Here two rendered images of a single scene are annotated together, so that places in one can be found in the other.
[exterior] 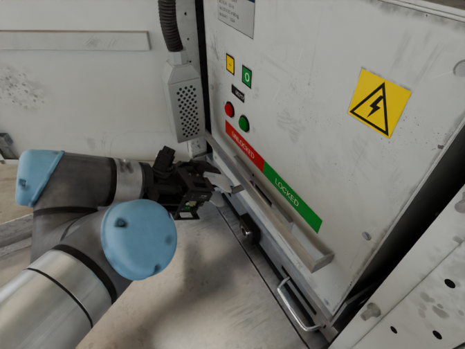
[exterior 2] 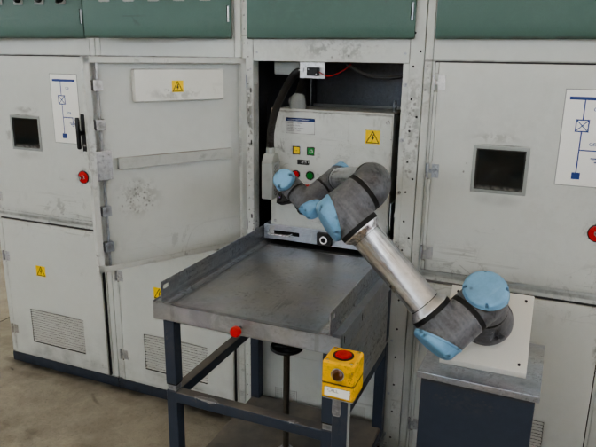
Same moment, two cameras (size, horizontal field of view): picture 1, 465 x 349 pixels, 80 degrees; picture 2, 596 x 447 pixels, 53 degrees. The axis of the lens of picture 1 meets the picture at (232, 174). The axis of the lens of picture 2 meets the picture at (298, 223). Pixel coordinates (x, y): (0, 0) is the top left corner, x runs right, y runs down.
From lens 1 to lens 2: 198 cm
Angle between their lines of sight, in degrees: 43
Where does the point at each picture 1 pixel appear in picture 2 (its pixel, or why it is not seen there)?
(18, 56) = (150, 171)
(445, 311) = (410, 170)
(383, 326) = (403, 195)
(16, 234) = (196, 275)
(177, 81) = (274, 161)
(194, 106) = not seen: hidden behind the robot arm
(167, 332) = (326, 274)
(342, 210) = not seen: hidden behind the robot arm
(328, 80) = (355, 137)
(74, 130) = (166, 227)
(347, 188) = not seen: hidden behind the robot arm
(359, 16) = (360, 118)
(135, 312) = (304, 276)
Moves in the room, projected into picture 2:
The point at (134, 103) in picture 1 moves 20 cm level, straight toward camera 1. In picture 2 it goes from (213, 196) to (255, 203)
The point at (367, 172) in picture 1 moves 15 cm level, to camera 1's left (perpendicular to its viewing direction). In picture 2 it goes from (377, 158) to (348, 161)
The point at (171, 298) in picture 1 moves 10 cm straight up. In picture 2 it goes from (314, 270) to (315, 243)
